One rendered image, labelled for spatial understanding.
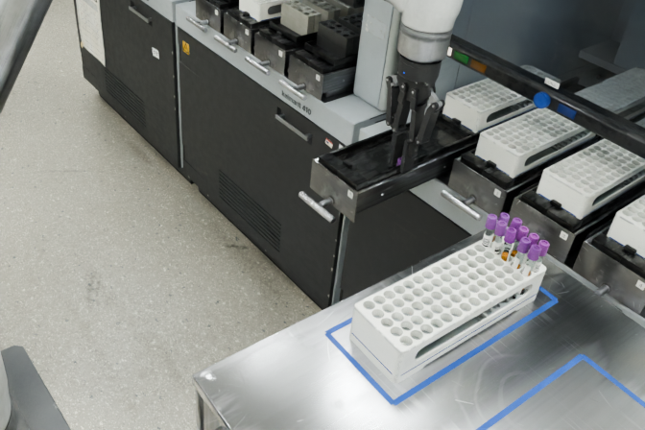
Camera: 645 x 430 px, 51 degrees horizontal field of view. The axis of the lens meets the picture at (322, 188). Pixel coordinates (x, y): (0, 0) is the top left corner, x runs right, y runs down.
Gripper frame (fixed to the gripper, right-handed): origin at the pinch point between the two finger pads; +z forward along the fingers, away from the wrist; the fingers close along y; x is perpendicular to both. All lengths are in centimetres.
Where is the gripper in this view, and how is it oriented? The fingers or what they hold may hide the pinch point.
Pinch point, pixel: (403, 151)
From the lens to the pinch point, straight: 132.3
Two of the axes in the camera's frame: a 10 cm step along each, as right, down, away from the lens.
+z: -0.8, 8.1, 5.8
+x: -7.7, 3.2, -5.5
